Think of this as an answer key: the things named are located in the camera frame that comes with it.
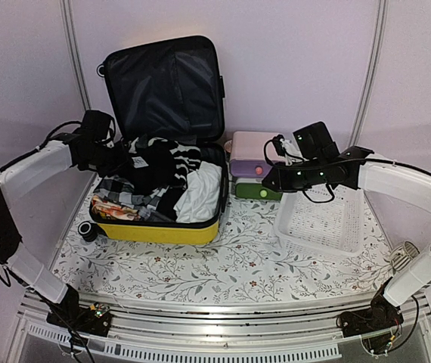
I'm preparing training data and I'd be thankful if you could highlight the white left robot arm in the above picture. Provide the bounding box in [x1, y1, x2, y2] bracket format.
[0, 110, 116, 328]

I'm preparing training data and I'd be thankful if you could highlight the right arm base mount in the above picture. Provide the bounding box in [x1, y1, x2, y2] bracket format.
[336, 284, 404, 337]

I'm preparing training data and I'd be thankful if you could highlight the zebra striped cloth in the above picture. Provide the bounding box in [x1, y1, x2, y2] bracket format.
[119, 135, 202, 194]

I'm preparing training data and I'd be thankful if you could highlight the pink purple drawer box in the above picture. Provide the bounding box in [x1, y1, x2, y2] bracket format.
[229, 131, 278, 178]

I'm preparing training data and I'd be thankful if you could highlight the white plastic basket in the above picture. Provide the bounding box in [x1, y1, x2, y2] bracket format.
[273, 185, 364, 258]

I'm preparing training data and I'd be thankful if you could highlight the green drawer box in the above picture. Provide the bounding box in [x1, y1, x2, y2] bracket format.
[234, 178, 282, 201]

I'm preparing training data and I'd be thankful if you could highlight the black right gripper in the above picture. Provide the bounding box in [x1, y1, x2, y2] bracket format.
[262, 157, 327, 193]

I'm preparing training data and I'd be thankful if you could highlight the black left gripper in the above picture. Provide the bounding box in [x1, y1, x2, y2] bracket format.
[84, 139, 135, 177]

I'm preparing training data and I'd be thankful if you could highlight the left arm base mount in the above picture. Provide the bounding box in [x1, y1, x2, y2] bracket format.
[46, 302, 113, 337]

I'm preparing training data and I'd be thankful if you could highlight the orange floral cloth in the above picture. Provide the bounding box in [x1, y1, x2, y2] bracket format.
[91, 195, 142, 222]

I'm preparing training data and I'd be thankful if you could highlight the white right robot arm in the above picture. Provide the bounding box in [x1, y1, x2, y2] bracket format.
[262, 121, 431, 330]

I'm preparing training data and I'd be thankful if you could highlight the yellow Pikachu suitcase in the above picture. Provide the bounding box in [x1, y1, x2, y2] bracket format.
[79, 36, 228, 245]

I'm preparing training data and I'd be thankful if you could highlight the black garment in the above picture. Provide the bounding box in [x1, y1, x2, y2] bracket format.
[119, 140, 188, 221]

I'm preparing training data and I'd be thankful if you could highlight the floral table mat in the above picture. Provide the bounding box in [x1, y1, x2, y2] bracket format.
[52, 197, 392, 305]

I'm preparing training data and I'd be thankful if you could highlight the black white plaid cloth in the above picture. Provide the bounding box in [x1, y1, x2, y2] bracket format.
[93, 175, 172, 222]

